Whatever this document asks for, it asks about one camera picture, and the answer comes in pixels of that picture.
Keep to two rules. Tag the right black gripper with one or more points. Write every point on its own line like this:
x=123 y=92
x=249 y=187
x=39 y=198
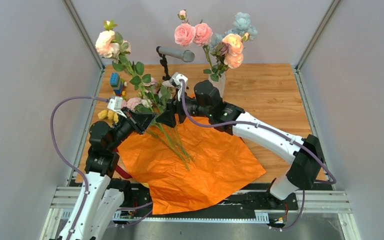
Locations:
x=168 y=117

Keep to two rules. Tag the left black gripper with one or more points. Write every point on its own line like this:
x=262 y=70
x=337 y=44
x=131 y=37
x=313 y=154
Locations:
x=142 y=120

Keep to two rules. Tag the yellow flower bouquet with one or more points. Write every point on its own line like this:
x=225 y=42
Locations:
x=163 y=92

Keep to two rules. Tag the orange yellow wrapping paper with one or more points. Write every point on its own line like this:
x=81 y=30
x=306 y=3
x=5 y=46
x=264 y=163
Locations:
x=218 y=165

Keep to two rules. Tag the peach rose flower stem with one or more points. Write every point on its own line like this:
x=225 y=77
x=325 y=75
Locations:
x=110 y=44

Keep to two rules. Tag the light blue flower stem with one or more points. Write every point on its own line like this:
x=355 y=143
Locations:
x=242 y=24

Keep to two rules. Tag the pink rose flower stem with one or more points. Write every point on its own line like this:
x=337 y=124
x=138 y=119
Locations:
x=186 y=34

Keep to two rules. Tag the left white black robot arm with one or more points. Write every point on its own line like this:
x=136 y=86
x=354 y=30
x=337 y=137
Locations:
x=100 y=194

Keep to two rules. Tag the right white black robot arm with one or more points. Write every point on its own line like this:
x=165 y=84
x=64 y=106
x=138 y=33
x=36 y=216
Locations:
x=208 y=109

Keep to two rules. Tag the white ribbed vase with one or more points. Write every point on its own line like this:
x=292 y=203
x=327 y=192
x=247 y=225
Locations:
x=220 y=84

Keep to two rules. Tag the orange flowers in vase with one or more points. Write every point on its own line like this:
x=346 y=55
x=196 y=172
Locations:
x=226 y=54

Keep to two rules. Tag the colourful toy block train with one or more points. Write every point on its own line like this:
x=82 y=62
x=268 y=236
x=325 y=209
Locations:
x=118 y=84

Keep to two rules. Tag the silver microphone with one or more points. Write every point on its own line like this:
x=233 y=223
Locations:
x=186 y=56

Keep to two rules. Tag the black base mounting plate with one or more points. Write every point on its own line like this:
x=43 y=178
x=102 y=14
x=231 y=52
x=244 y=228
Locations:
x=242 y=205

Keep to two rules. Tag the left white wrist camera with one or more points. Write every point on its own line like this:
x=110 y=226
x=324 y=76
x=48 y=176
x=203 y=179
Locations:
x=118 y=105

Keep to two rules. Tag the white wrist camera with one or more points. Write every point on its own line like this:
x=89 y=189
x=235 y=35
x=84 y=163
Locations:
x=118 y=105
x=180 y=82

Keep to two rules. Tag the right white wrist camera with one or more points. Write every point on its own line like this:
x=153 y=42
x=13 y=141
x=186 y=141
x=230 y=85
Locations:
x=180 y=82

